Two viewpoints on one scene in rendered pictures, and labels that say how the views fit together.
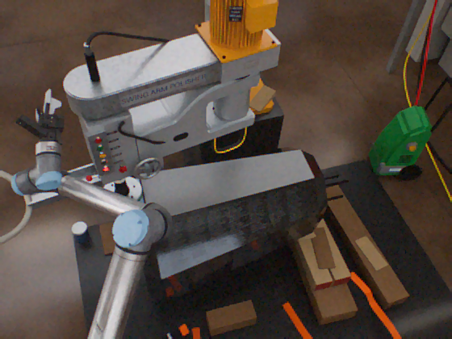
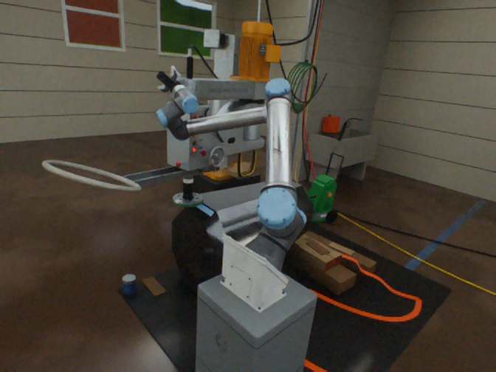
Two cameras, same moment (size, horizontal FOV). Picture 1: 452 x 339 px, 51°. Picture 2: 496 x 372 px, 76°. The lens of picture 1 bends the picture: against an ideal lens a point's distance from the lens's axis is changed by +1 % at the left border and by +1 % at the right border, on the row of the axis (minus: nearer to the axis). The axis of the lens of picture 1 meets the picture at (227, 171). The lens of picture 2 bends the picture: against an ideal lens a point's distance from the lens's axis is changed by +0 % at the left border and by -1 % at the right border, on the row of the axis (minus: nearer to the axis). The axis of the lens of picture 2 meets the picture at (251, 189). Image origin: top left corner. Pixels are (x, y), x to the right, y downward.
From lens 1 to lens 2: 173 cm
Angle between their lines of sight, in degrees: 36
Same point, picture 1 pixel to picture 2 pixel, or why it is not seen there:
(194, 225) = (246, 214)
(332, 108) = not seen: hidden behind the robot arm
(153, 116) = not seen: hidden behind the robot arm
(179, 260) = (243, 239)
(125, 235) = (278, 87)
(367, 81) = not seen: hidden behind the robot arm
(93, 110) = (194, 91)
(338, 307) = (345, 275)
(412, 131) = (326, 184)
